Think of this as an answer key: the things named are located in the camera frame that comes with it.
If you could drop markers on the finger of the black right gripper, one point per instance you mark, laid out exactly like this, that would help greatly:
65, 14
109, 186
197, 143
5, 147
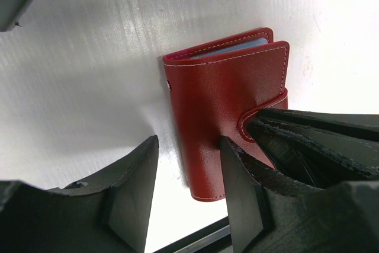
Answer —
360, 126
316, 157

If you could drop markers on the red leather card holder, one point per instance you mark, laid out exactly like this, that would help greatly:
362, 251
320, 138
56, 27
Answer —
215, 89

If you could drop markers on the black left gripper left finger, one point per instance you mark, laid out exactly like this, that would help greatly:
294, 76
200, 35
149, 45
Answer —
107, 211

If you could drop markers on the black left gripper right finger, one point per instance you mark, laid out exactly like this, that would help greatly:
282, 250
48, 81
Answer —
270, 212

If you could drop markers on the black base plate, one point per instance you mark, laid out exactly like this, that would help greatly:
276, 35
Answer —
213, 238

